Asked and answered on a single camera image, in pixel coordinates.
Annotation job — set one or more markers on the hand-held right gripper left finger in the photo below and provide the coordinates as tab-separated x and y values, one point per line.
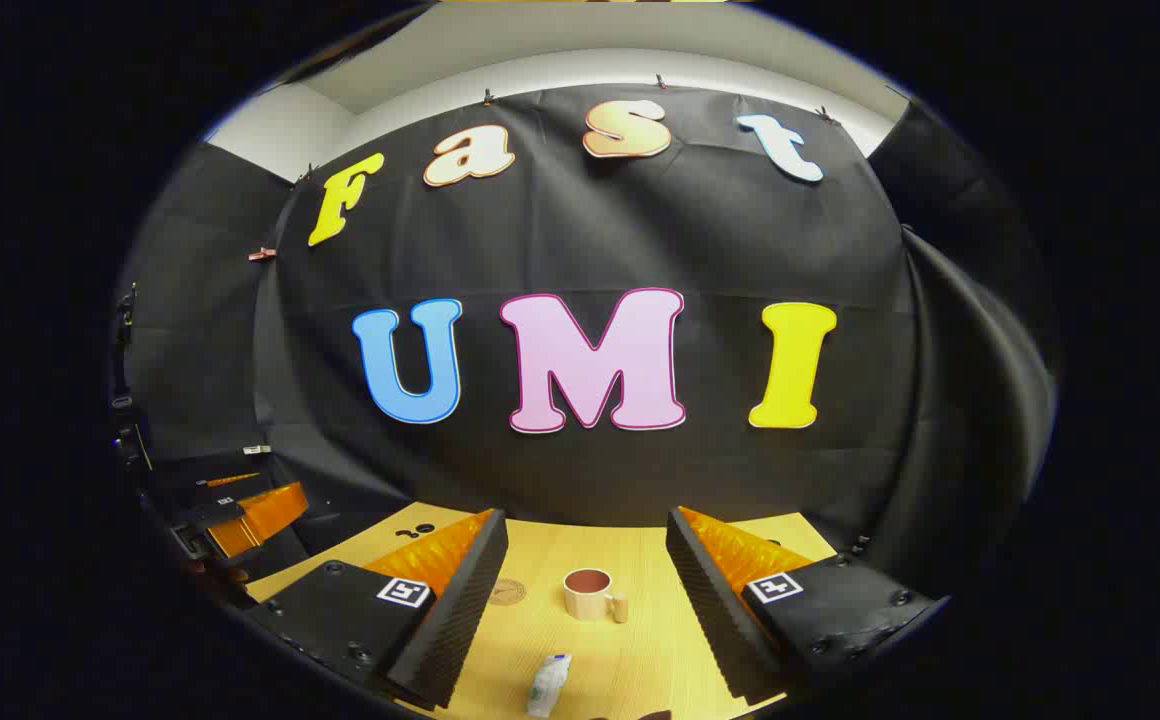
460	610

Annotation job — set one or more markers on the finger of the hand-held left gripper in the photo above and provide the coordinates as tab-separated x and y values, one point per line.
260	515
230	480

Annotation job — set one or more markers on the wooden desktop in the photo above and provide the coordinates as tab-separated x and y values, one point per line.
540	650

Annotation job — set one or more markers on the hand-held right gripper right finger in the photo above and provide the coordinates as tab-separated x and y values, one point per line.
710	610

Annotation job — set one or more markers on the round brown coaster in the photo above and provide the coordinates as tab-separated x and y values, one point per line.
506	592

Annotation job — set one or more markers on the white toothpaste tube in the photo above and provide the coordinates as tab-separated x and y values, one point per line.
548	685

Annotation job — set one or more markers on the beige cup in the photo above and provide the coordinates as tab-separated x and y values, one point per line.
585	602

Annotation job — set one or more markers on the orange clip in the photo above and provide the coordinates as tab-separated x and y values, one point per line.
262	254

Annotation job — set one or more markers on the black backdrop cloth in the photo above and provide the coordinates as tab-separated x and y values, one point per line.
540	230

